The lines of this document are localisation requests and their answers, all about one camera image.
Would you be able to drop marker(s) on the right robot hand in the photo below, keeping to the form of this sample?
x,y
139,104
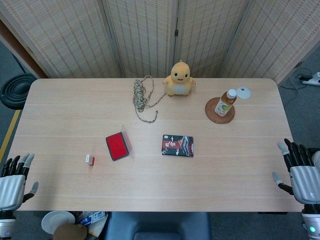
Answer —
x,y
305,182

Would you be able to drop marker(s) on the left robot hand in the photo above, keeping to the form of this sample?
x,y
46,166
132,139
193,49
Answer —
x,y
10,187

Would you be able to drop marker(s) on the red stamp block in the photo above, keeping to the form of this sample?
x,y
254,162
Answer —
x,y
90,160

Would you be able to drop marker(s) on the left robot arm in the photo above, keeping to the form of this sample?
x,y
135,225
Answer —
x,y
6,225

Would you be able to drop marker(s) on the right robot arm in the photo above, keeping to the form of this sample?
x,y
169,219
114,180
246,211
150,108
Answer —
x,y
312,222

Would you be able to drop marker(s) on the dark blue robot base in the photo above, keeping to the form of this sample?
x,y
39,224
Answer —
x,y
157,225

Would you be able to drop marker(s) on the white plate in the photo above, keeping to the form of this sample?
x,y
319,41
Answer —
x,y
56,220

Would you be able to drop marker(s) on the blue and white box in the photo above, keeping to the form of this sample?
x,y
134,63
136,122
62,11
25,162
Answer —
x,y
93,217

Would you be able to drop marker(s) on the black ribbed round object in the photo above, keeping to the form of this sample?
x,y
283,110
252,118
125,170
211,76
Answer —
x,y
12,90

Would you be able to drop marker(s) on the white power strip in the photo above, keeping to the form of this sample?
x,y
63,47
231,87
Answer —
x,y
312,79

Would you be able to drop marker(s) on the white round disc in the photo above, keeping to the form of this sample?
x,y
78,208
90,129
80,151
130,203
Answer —
x,y
244,93

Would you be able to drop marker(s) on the tea bottle with white cap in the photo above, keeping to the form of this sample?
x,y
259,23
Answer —
x,y
225,103

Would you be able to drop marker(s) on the red ink pad with lid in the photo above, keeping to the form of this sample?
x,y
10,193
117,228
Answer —
x,y
117,146

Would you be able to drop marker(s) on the brown woven round coaster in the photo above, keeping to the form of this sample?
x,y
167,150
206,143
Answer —
x,y
212,113

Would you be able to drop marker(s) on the black and red book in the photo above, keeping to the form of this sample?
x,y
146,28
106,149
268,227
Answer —
x,y
177,146

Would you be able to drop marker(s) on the brown wooden board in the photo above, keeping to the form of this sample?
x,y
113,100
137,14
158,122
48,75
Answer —
x,y
15,42

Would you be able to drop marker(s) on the woven folding screen panel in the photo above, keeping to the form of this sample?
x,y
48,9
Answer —
x,y
275,37
62,37
142,37
210,32

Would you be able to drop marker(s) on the yellow plush toy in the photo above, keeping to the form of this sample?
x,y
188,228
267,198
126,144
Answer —
x,y
178,80

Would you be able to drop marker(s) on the metal screen hinge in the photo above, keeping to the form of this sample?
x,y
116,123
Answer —
x,y
177,32

